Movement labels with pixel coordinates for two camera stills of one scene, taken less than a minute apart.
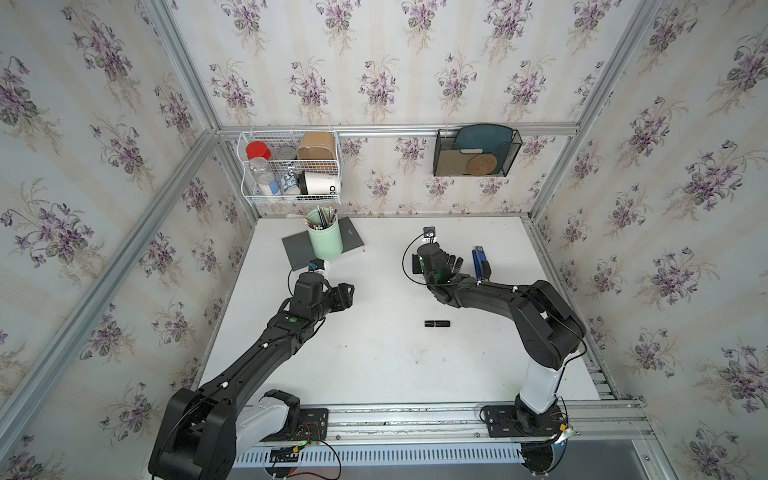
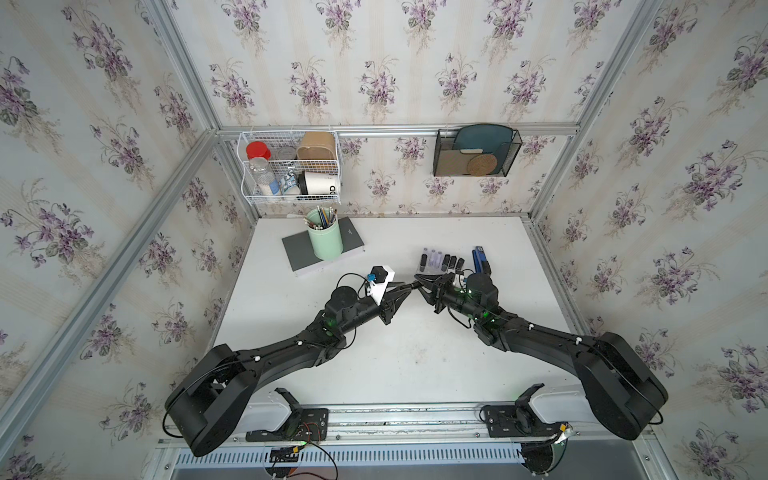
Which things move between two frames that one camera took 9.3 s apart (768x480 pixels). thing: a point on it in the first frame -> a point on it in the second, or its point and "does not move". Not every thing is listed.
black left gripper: x=342 y=297 -> x=389 y=310
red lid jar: x=258 y=149 does not move
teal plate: x=493 y=139 does not move
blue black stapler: x=482 y=265 does not move
